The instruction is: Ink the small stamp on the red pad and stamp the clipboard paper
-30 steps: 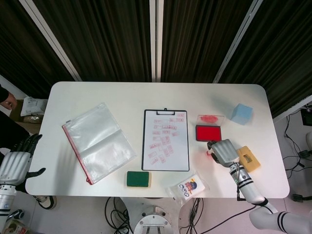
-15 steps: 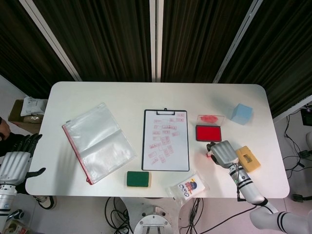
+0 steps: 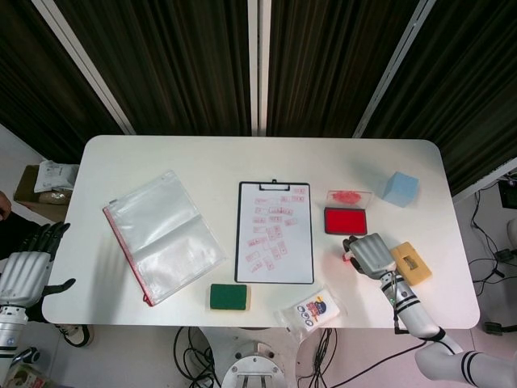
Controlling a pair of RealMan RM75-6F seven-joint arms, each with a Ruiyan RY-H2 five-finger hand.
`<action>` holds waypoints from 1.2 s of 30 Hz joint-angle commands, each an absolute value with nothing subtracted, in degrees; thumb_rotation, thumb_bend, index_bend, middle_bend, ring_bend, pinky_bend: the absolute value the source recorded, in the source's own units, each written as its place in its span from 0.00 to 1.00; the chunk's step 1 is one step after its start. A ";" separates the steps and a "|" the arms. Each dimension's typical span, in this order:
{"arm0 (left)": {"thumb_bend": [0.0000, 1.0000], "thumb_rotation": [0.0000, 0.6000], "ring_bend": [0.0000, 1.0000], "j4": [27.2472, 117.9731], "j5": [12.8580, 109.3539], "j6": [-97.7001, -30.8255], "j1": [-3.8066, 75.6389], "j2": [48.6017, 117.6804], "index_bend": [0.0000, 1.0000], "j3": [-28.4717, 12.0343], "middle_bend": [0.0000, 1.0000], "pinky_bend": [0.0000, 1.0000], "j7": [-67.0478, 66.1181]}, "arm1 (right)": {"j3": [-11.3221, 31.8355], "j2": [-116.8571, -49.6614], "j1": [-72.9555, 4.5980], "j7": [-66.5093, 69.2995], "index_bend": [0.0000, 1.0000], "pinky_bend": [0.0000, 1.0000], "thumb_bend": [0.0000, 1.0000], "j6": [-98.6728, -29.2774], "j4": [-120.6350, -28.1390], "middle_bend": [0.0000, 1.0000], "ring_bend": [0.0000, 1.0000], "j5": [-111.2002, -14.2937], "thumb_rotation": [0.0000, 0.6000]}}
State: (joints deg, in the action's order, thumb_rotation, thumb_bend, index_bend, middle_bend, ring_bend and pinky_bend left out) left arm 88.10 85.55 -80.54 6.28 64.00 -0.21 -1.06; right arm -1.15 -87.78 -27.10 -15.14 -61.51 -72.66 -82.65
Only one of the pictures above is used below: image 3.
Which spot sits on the left robot hand grey black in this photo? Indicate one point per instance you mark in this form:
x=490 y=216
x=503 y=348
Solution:
x=22 y=275

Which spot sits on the right robot hand grey black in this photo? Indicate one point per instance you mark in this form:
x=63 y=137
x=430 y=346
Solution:
x=373 y=254

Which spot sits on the white stamp with red base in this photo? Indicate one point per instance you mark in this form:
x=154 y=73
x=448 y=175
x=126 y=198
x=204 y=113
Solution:
x=346 y=258

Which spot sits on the white grey robot base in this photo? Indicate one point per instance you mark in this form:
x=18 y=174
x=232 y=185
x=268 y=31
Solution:
x=254 y=363

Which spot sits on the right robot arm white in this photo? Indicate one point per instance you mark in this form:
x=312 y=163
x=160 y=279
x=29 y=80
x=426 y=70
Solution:
x=412 y=315

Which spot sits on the red ink pad clear lid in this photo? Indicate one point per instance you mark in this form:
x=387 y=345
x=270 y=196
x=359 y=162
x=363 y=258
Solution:
x=345 y=221

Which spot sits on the yellow sponge with dark slot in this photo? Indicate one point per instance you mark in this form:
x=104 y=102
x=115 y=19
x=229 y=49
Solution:
x=420 y=271

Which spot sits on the light blue foam cube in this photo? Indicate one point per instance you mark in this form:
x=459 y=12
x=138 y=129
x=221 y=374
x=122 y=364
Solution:
x=400 y=190

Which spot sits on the brown cardboard box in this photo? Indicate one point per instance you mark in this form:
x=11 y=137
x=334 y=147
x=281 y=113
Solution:
x=32 y=198

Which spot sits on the black white sneaker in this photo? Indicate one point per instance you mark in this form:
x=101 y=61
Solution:
x=74 y=335

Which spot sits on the chrome metal fitting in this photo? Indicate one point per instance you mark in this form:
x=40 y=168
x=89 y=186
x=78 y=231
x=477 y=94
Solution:
x=30 y=355

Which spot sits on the packet of white melamine sponge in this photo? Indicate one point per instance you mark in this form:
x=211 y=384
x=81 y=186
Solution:
x=311 y=313

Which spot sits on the printed cardboard package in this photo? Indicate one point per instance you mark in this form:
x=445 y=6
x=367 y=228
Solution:
x=24 y=376

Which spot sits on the white mailer package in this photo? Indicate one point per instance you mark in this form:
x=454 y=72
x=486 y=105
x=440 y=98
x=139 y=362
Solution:
x=52 y=175

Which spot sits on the black clipboard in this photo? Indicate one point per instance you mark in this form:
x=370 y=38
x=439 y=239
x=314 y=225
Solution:
x=274 y=186

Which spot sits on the black power adapter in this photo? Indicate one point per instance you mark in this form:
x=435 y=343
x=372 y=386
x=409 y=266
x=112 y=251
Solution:
x=493 y=328
x=504 y=255

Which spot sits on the transparent mesh zip folder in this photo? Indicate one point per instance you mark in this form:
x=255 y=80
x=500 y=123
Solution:
x=161 y=238

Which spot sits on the black electronic box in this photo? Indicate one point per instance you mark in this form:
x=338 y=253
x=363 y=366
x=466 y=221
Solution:
x=509 y=194

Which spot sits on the green yellow scrub sponge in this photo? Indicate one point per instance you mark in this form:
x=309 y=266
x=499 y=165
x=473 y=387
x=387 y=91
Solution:
x=228 y=297

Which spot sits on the dark pleated curtain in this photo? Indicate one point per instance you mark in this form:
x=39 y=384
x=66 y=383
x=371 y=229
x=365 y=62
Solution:
x=182 y=60

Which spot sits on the white frame rail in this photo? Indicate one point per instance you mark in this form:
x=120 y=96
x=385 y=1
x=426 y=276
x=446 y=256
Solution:
x=484 y=178

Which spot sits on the white frame post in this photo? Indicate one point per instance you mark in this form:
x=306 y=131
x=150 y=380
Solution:
x=393 y=68
x=85 y=68
x=258 y=68

